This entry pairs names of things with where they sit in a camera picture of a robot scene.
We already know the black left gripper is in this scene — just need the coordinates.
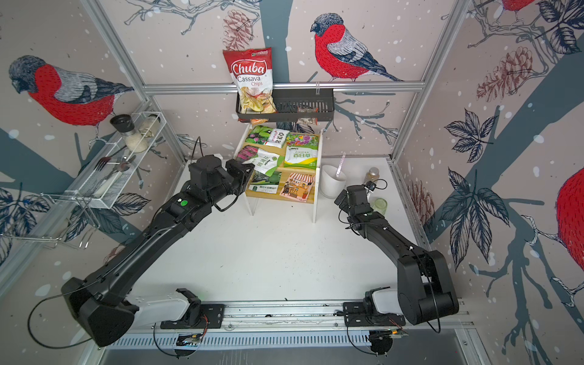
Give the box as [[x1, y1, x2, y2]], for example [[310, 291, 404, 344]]
[[207, 159, 256, 208]]

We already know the green white purple seed bag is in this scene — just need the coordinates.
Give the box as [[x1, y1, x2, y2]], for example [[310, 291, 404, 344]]
[[236, 145, 283, 176]]

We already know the green flower seed bag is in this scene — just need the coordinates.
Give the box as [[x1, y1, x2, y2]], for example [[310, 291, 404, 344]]
[[284, 133, 319, 170]]

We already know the mimosa seed bag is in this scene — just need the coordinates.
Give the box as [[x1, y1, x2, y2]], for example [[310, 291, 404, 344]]
[[245, 126, 275, 146]]

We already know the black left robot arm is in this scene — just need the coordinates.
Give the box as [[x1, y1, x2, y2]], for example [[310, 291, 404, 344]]
[[61, 155, 254, 347]]

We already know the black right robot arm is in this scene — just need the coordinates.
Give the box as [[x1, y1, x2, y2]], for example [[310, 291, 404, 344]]
[[335, 182, 459, 325]]

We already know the dark green lower seed bag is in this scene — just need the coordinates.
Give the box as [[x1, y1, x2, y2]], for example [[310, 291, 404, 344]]
[[248, 171, 281, 194]]

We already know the wooden two-tier shelf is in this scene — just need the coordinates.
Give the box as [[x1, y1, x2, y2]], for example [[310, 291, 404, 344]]
[[236, 125, 323, 222]]

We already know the small white seed packet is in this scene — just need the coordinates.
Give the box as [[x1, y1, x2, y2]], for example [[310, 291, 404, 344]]
[[265, 129, 289, 148]]

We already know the red Chuba cassava chips bag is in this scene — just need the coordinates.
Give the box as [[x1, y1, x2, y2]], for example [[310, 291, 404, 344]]
[[223, 48, 277, 114]]

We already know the white cup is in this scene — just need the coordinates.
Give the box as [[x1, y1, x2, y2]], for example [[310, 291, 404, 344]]
[[319, 165, 348, 199]]

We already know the green glass cup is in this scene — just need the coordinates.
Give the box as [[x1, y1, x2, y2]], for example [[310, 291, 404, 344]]
[[371, 198, 388, 216]]

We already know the pink straw spoon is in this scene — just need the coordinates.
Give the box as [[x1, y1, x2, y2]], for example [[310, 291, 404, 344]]
[[335, 152, 346, 179]]

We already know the amber small bottle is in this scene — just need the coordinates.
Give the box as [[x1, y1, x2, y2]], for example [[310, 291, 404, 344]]
[[363, 167, 380, 184]]

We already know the pink shop picture packet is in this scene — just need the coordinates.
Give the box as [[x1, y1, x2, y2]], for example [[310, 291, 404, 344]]
[[280, 173, 315, 202]]

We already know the snack bar packet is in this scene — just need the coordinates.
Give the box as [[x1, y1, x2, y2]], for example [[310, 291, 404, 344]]
[[297, 106, 319, 114]]

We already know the glass jar in rack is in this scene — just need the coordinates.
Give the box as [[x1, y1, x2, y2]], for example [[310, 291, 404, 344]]
[[138, 114, 161, 138]]

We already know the black lid spice grinder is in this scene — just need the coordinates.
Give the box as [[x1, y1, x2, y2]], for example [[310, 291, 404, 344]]
[[110, 114, 148, 154]]

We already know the metal spoon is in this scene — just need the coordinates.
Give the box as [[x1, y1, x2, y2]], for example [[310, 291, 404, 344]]
[[101, 155, 136, 183]]

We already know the metal fork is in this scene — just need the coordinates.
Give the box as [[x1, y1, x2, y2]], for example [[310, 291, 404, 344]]
[[94, 147, 126, 171]]

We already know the black wire basket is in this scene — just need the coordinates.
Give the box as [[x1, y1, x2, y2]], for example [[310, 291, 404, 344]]
[[236, 88, 335, 123]]

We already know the white wire wall rack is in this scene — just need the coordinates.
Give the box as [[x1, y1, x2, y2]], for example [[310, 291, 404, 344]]
[[65, 111, 167, 209]]

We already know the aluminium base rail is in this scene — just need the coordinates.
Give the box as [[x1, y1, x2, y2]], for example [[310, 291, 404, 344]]
[[113, 298, 471, 332]]

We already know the chrome wire hanger rack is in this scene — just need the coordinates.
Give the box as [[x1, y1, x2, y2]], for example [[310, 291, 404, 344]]
[[1, 190, 101, 256]]

